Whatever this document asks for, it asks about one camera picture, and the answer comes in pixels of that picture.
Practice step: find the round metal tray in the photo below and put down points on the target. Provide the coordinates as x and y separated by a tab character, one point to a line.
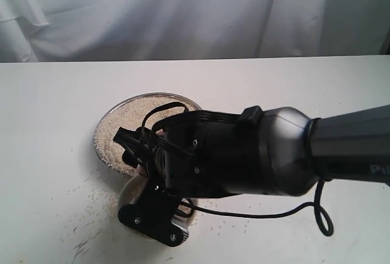
103	142

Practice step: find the white ceramic bowl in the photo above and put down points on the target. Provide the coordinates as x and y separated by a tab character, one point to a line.
124	200

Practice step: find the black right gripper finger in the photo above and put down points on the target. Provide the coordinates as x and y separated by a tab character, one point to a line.
129	140

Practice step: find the rice heap in tray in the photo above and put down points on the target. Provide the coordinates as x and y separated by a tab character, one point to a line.
128	114

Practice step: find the brown wooden cup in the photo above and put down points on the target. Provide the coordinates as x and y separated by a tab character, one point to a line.
141	172

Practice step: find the spilled rice grains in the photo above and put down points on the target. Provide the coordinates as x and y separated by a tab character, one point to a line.
86	216

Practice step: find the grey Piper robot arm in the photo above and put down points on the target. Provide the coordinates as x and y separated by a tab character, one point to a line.
297	151

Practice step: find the white cloth backdrop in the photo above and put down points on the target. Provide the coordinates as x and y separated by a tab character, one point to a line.
114	30

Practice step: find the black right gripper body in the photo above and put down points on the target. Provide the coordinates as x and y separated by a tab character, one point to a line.
210	154

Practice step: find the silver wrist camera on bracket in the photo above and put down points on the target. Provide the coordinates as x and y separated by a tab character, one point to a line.
153	215

